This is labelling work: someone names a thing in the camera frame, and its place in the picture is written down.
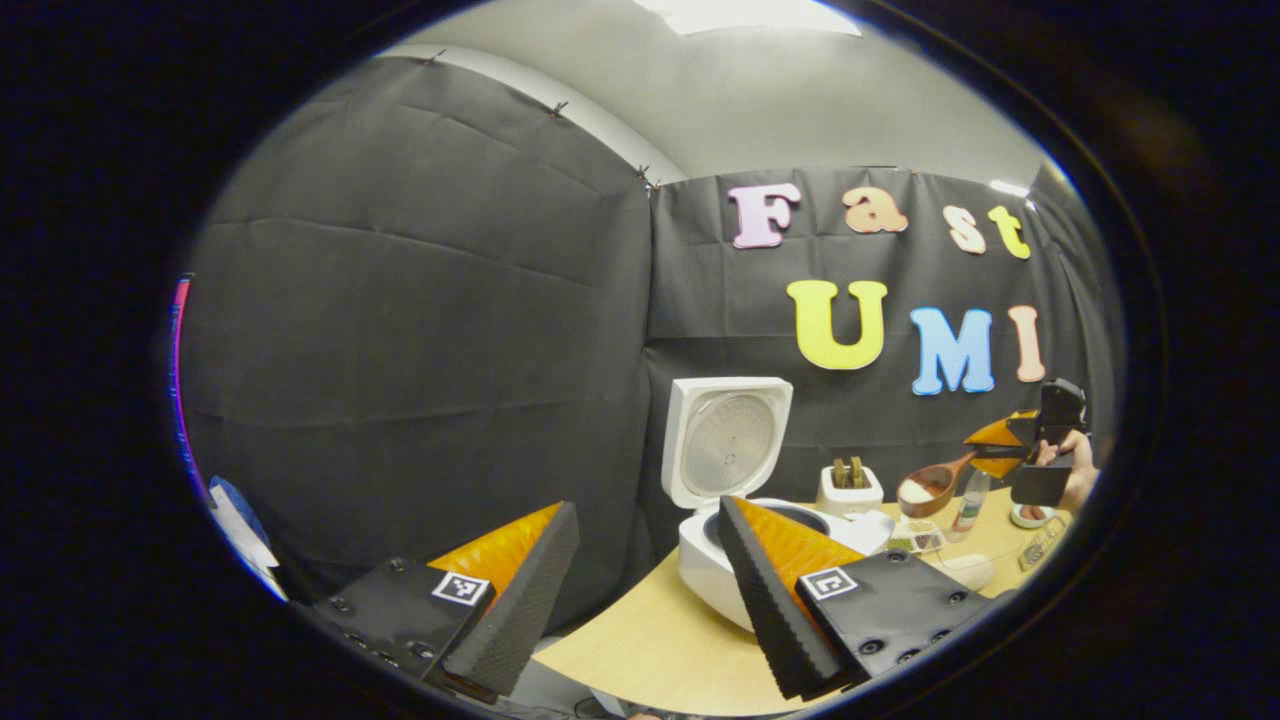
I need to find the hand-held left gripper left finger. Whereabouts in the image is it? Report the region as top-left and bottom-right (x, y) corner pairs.
(312, 501), (581, 698)

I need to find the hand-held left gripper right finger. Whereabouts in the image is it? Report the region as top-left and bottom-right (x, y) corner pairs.
(717, 495), (1001, 701)

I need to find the wooden spoon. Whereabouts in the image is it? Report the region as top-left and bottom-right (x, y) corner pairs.
(897, 452), (986, 518)

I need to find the white rice cooker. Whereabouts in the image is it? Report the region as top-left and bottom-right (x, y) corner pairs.
(662, 376), (896, 633)

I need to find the clear rice container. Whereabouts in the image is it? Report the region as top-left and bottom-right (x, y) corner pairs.
(940, 553), (997, 593)

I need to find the clear plastic bottle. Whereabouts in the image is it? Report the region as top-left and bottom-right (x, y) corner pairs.
(950, 468), (991, 543)

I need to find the white divided grain dish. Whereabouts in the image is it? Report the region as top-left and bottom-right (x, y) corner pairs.
(888, 520), (946, 554)

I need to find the white toaster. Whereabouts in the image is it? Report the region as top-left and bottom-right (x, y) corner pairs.
(817, 458), (885, 518)

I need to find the black backdrop cloth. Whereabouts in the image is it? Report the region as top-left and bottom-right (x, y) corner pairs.
(180, 55), (1121, 636)

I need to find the ceiling light panel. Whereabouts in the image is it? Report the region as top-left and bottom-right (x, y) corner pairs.
(635, 0), (861, 36)

